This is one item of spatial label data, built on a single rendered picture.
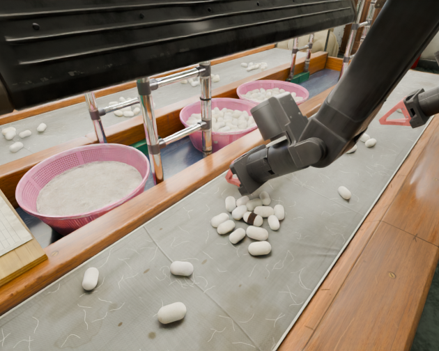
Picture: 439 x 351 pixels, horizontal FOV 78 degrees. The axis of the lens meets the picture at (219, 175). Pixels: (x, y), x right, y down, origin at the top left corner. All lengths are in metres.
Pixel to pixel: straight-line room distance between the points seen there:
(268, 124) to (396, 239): 0.28
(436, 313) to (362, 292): 1.09
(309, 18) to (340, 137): 0.21
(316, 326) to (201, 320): 0.15
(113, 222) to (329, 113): 0.39
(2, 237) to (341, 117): 0.53
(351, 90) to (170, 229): 0.36
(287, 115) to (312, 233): 0.22
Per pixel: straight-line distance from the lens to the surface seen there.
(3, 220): 0.60
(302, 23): 0.48
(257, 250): 0.46
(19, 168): 0.77
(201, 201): 0.57
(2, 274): 0.51
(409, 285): 0.49
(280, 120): 0.44
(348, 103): 0.37
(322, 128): 0.39
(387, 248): 0.52
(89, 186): 0.67
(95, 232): 0.52
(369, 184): 0.70
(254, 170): 0.49
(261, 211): 0.52
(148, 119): 0.52
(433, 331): 1.48
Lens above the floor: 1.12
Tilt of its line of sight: 36 degrees down
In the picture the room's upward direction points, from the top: straight up
